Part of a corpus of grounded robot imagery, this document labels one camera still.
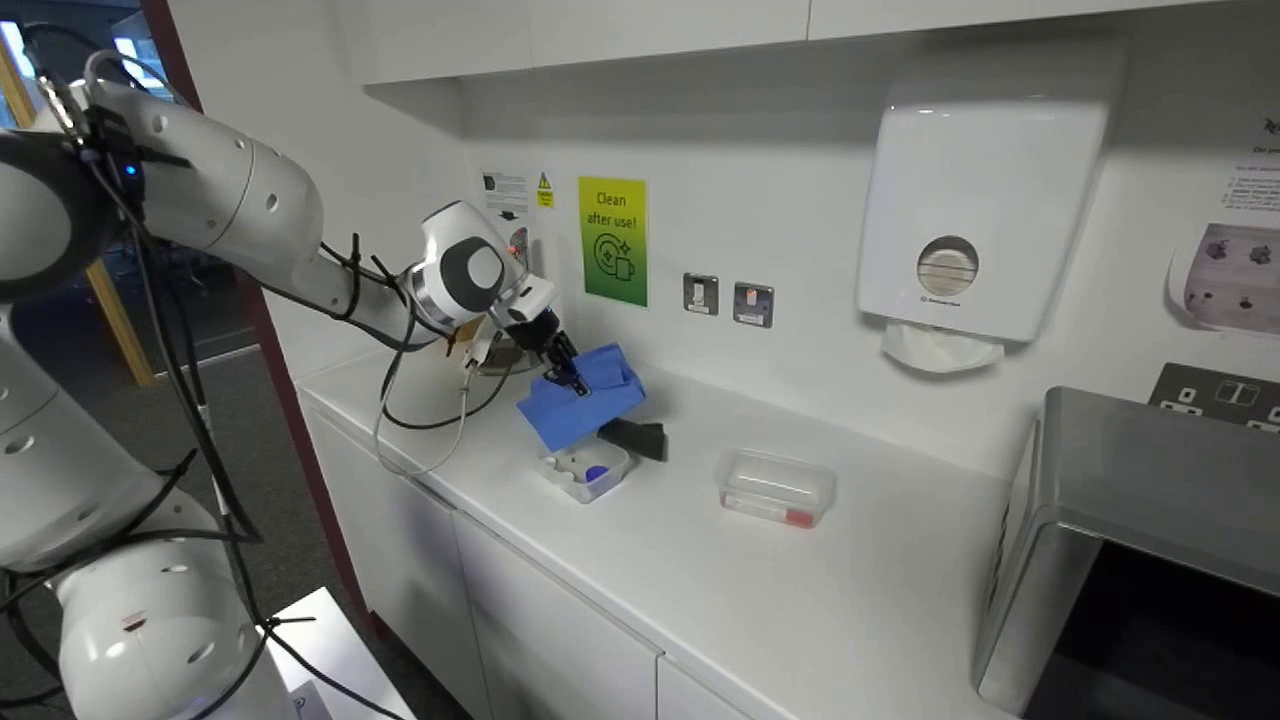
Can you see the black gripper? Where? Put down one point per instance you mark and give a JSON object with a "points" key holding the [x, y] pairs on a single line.
{"points": [[536, 328]]}

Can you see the blue towel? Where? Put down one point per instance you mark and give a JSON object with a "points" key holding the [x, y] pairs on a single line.
{"points": [[567, 418]]}

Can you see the white paper towel dispenser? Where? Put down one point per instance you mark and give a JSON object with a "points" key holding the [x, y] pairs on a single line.
{"points": [[969, 221]]}

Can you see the small yellow warning sticker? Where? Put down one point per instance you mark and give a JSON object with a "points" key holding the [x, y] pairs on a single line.
{"points": [[545, 195]]}

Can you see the blue bottle cap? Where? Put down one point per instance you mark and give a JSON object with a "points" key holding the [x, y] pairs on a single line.
{"points": [[598, 475]]}

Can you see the dark green cloth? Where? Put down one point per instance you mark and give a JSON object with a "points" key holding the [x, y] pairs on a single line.
{"points": [[636, 437]]}

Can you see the white lower cabinet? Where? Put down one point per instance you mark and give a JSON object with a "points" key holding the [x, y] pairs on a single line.
{"points": [[447, 560]]}

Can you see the white cabinet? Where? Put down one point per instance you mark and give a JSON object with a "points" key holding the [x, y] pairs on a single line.
{"points": [[447, 560], [518, 64]]}

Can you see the white upper cabinet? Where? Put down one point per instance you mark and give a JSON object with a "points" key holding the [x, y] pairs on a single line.
{"points": [[518, 64]]}

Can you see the metal appliance box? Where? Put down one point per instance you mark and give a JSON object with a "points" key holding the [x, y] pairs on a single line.
{"points": [[1099, 469]]}

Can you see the black labelled panel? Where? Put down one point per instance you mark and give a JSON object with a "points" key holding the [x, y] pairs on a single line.
{"points": [[1219, 396]]}

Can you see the green yellow wall sign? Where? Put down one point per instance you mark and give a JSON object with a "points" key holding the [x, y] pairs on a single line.
{"points": [[615, 238]]}

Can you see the left wall socket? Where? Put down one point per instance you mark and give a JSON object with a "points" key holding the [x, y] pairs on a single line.
{"points": [[703, 294]]}

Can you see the wall socket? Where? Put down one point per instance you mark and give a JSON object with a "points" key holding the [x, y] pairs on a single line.
{"points": [[754, 305], [703, 294]]}

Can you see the right wall socket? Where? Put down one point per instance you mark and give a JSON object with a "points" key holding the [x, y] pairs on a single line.
{"points": [[754, 305]]}

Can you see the white wall dispenser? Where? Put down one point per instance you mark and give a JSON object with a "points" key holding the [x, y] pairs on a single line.
{"points": [[1229, 277]]}

